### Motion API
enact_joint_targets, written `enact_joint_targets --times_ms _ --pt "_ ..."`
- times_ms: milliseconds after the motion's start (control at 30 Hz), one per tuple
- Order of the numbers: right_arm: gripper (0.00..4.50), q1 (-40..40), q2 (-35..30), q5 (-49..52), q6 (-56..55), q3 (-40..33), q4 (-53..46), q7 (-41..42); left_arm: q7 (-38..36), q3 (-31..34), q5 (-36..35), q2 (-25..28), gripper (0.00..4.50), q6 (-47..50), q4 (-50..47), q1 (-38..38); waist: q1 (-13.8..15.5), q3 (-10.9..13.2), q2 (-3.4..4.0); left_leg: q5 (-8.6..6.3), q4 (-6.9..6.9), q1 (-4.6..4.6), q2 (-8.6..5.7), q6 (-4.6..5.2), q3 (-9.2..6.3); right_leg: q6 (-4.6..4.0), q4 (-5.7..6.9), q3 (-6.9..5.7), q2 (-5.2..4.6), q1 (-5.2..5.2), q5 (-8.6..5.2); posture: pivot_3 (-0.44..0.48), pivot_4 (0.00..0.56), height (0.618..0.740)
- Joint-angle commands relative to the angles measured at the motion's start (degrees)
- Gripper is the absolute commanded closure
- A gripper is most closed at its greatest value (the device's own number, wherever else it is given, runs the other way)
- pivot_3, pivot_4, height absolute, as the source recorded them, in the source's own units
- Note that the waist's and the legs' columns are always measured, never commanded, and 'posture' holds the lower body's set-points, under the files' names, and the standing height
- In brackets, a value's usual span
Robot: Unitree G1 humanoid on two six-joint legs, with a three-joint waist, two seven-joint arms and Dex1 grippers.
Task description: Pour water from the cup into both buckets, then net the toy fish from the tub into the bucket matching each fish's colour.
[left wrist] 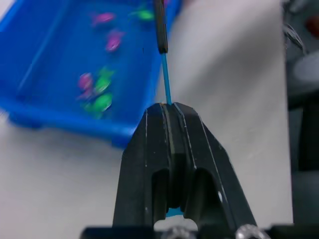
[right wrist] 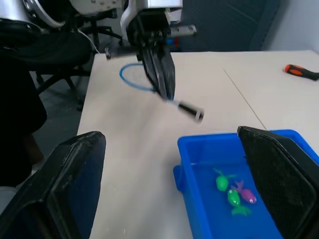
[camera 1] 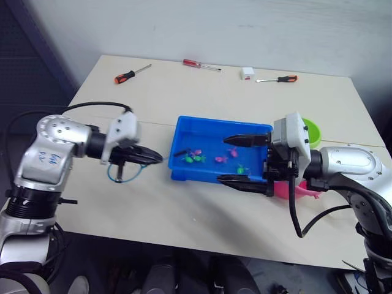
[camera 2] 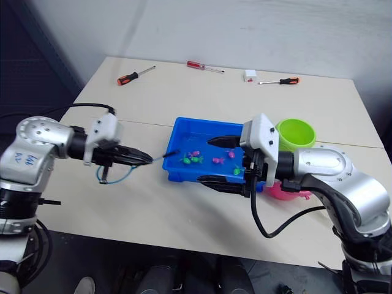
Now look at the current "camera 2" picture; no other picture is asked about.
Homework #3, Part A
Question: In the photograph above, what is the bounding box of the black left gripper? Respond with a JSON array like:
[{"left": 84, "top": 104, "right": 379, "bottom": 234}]
[{"left": 91, "top": 139, "right": 153, "bottom": 184}]

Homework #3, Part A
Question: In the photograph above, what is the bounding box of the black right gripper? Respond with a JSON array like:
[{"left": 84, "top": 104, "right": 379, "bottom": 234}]
[{"left": 197, "top": 135, "right": 270, "bottom": 198}]

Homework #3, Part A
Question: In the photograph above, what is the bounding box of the blue plastic tub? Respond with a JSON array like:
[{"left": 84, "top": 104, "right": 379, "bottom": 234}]
[{"left": 162, "top": 116, "right": 266, "bottom": 194}]

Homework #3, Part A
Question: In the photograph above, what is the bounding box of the pink plastic bucket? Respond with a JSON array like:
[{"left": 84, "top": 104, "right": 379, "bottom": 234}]
[{"left": 263, "top": 179, "right": 314, "bottom": 202}]

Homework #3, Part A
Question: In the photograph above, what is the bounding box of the green plastic bucket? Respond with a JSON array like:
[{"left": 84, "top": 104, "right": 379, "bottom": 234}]
[{"left": 274, "top": 118, "right": 317, "bottom": 151}]

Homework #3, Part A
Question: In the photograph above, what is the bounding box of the orange and black screwdriver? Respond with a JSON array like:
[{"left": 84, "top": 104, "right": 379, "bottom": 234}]
[
  {"left": 257, "top": 77, "right": 301, "bottom": 86},
  {"left": 116, "top": 65, "right": 156, "bottom": 87}
]

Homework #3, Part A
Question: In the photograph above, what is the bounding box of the dark rounded shape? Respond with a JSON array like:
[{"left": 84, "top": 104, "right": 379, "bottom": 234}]
[
  {"left": 136, "top": 265, "right": 186, "bottom": 294},
  {"left": 214, "top": 256, "right": 255, "bottom": 294}
]

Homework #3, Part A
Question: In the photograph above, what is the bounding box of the white shoe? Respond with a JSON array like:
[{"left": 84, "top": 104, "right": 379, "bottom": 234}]
[{"left": 73, "top": 276, "right": 96, "bottom": 294}]

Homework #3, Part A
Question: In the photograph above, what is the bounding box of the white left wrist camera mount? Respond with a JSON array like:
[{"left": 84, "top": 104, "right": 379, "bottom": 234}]
[{"left": 83, "top": 113, "right": 122, "bottom": 167}]

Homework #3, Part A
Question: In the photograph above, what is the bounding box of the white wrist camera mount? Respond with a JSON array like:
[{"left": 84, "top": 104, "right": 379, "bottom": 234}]
[
  {"left": 83, "top": 113, "right": 122, "bottom": 167},
  {"left": 239, "top": 113, "right": 281, "bottom": 187}
]

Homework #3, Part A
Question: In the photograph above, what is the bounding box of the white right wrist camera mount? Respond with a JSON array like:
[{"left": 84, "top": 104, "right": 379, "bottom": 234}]
[{"left": 239, "top": 113, "right": 281, "bottom": 187}]

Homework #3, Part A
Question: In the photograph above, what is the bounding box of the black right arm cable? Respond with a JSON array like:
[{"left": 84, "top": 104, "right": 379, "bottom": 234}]
[{"left": 249, "top": 151, "right": 326, "bottom": 239}]

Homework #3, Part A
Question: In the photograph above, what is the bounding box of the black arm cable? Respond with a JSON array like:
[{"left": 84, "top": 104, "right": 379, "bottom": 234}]
[
  {"left": 0, "top": 103, "right": 119, "bottom": 124},
  {"left": 249, "top": 151, "right": 326, "bottom": 239}
]

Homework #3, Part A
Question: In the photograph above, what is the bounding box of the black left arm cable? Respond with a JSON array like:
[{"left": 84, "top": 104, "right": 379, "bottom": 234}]
[{"left": 0, "top": 103, "right": 119, "bottom": 124}]

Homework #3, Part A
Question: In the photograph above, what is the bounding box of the red clear-handled screwdriver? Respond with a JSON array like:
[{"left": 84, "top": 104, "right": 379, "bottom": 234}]
[{"left": 186, "top": 60, "right": 225, "bottom": 75}]

